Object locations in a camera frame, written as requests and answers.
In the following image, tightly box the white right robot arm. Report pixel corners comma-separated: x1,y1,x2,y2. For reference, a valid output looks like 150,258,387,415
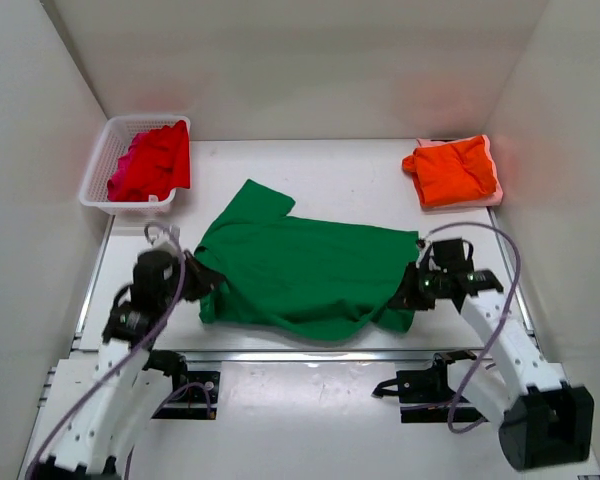
373,238,594,472

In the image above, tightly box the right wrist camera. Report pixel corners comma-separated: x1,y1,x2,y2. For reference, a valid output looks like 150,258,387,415
418,238,474,274

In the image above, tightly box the white plastic basket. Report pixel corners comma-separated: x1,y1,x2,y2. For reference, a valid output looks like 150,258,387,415
78,113,191,217

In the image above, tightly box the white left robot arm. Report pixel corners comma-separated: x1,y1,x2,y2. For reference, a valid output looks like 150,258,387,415
24,249,225,479

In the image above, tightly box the pink folded t shirt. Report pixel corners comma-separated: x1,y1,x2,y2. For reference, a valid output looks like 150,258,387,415
415,133,505,211

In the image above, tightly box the magenta t shirt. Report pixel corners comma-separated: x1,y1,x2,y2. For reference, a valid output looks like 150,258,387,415
106,132,147,202

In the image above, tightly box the red t shirt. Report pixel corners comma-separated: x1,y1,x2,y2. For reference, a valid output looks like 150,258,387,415
117,121,191,202

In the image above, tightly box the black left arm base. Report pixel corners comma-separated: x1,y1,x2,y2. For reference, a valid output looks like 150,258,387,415
153,370,221,421

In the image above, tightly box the aluminium rail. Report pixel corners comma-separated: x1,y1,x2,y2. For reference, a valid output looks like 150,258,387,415
179,348,511,364

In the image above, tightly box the green t shirt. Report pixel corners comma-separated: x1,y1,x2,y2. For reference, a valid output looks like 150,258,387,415
194,180,419,342

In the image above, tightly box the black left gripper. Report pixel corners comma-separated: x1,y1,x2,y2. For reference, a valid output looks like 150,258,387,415
163,239,226,297

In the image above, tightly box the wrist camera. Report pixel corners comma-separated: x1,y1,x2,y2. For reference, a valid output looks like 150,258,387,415
418,238,474,274
144,223,180,256

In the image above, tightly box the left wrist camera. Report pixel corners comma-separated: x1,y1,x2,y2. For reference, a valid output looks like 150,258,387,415
144,223,180,256

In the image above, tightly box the orange folded t shirt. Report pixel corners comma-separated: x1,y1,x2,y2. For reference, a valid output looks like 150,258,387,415
401,135,499,207

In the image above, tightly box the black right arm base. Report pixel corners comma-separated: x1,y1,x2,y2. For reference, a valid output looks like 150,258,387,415
372,350,477,424

